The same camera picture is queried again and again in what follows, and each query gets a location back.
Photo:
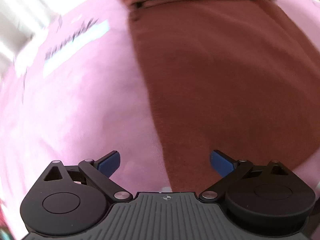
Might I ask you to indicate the dark red knit sweater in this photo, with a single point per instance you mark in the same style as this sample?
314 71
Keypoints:
232 75

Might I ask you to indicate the pink floral bed sheet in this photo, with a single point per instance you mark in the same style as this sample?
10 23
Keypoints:
82 95

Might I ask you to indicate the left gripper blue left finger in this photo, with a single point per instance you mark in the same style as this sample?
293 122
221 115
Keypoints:
98 173

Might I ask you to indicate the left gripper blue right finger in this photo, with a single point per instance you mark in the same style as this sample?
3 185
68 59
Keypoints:
231 172

